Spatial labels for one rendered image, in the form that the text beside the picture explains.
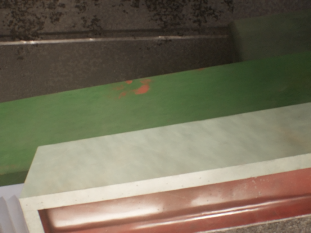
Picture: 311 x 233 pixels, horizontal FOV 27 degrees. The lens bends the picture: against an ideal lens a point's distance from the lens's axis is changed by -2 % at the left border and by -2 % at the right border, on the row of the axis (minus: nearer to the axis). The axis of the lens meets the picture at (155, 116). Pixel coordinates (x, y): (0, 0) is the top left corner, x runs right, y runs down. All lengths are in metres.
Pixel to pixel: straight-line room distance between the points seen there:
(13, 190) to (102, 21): 0.81
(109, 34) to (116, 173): 0.82
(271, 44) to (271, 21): 0.15
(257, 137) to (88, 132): 0.22
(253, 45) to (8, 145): 0.57
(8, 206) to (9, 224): 0.03
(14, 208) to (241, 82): 0.34
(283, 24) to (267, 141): 0.71
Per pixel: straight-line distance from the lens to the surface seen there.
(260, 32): 1.27
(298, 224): 0.62
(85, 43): 1.41
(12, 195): 0.61
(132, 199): 0.62
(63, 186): 0.60
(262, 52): 1.16
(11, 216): 0.62
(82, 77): 1.43
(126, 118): 0.77
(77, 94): 0.88
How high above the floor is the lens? 1.34
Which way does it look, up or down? 67 degrees down
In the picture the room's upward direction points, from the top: 179 degrees counter-clockwise
